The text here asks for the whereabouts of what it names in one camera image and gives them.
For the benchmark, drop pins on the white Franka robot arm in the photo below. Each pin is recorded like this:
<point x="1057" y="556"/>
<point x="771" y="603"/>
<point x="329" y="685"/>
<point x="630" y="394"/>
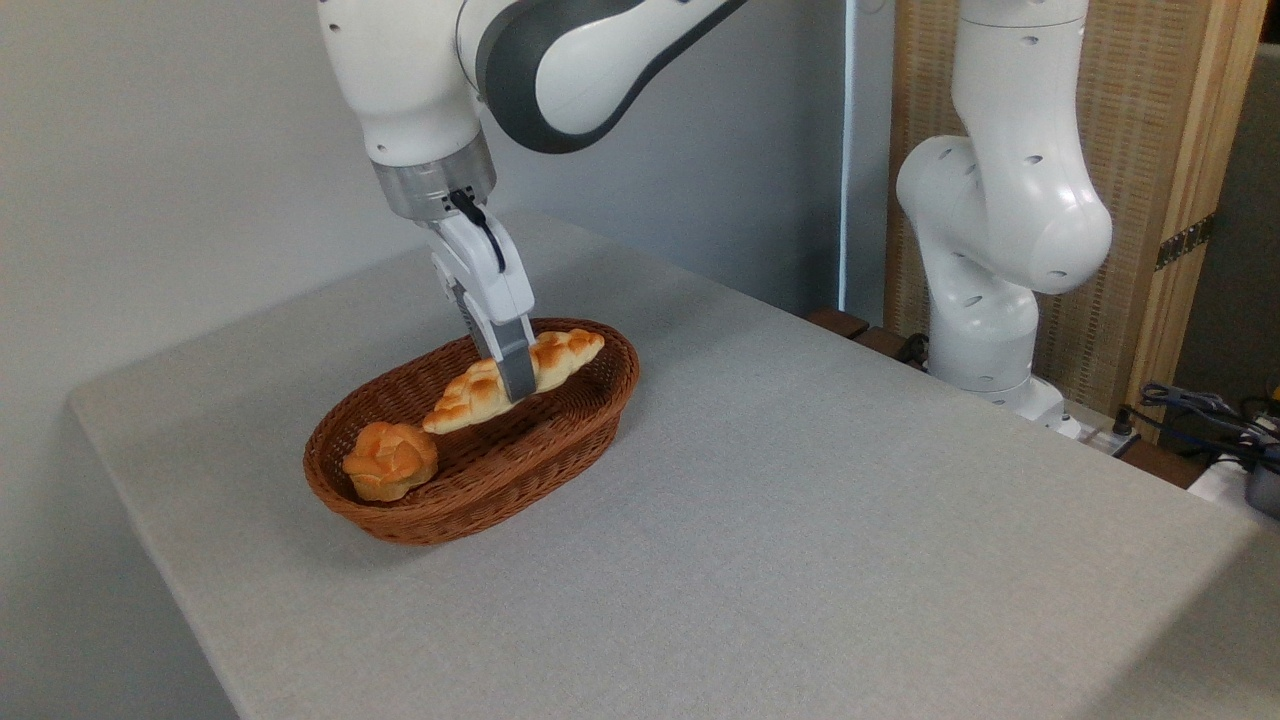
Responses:
<point x="400" y="80"/>

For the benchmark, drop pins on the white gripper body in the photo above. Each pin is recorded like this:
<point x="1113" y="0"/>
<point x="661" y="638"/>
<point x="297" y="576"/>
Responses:
<point x="485" y="270"/>

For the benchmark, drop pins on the wooden rattan folding screen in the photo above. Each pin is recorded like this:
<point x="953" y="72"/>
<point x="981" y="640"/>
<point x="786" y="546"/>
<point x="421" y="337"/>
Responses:
<point x="1150" y="150"/>

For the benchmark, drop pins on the round knotted bread roll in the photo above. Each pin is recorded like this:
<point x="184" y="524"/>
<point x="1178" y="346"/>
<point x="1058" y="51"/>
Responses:
<point x="390" y="460"/>

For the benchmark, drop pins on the white vertical wall trim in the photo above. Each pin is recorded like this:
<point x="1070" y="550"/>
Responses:
<point x="848" y="150"/>

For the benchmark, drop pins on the long braided bread loaf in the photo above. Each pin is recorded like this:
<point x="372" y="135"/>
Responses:
<point x="462" y="400"/>

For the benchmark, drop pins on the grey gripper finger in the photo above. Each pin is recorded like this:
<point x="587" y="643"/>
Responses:
<point x="472" y="320"/>
<point x="515" y="355"/>

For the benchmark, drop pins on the brown oval wicker basket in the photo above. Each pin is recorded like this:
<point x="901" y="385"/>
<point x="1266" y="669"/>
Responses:
<point x="480" y="480"/>

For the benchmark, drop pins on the brass screen hinge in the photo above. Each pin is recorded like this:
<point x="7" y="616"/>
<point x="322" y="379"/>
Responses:
<point x="1185" y="241"/>

